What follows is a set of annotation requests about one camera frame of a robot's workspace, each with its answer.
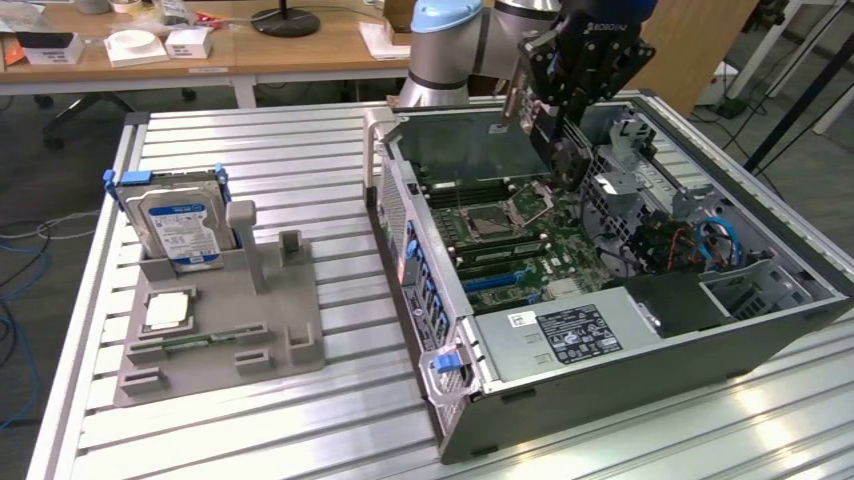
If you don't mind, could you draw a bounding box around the black RAM slot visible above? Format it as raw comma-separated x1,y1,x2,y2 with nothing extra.
430,190,510,202
426,177,508,190
432,196,513,209
428,184,509,196

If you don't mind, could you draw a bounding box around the wooden desk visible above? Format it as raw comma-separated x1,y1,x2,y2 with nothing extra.
0,0,601,109

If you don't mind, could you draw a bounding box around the metal socket cover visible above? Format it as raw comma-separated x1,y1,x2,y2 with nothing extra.
506,182,560,221

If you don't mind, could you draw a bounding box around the grey power supply unit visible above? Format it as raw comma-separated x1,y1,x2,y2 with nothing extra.
473,287,663,381

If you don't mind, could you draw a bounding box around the silver drive cage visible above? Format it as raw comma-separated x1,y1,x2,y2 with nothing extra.
578,144,676,236

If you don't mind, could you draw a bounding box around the grey metal disk bay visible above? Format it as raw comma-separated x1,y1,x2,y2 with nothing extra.
699,252,820,321

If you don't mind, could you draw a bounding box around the silver CPU chip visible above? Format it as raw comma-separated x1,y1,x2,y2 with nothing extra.
145,294,193,330

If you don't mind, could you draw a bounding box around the small white labelled box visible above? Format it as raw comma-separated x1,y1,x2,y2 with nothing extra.
165,27,214,60

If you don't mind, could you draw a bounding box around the white box with black lid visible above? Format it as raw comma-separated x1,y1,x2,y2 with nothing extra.
17,31,86,66

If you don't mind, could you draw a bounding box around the installed dark RAM stick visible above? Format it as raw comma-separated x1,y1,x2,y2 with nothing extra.
457,243,546,265

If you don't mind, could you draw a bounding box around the green Nvidia graphics card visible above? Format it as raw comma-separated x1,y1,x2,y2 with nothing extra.
501,69,597,194

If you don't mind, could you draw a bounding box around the blue expansion slot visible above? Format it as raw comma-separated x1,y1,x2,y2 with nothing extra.
464,272,526,294

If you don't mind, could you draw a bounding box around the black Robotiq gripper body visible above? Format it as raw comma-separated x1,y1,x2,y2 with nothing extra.
553,0,653,96

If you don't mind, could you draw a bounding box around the brown cardboard box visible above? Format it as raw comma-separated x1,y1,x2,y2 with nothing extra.
384,0,417,35

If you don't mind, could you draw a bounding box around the red disk wire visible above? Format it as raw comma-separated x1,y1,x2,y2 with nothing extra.
667,224,709,269

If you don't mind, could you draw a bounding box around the white box with round dish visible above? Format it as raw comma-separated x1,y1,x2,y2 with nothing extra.
103,28,173,69

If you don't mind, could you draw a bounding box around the hard disk in blue caddy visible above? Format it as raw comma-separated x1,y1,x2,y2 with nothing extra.
103,163,242,274

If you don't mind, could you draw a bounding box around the white paper stack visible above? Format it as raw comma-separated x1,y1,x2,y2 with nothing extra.
358,19,414,62

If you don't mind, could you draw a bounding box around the green loose RAM stick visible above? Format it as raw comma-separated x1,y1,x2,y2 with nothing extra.
130,333,240,351

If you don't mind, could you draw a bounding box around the green motherboard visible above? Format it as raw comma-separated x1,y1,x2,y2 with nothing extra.
424,174,622,316

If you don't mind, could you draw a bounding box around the black slanted pole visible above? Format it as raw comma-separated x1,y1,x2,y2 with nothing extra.
743,34,854,174

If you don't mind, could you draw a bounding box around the blue disk wire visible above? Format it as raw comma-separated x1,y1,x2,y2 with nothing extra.
693,217,747,269

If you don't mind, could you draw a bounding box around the dark grey open PC case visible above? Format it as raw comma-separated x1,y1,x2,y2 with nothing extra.
362,88,854,465

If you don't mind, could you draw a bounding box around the black office chair base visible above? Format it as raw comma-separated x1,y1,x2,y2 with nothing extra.
33,88,201,151

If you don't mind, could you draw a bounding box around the wooden cabinet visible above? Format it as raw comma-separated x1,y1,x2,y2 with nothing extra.
580,0,763,106

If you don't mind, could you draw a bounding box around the grey plastic parts rack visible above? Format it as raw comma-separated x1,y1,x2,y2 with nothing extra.
113,199,329,409

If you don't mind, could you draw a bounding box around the CPU socket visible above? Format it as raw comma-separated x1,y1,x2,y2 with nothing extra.
464,202,522,241

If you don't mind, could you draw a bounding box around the black lamp base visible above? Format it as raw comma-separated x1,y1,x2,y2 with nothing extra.
250,0,324,38

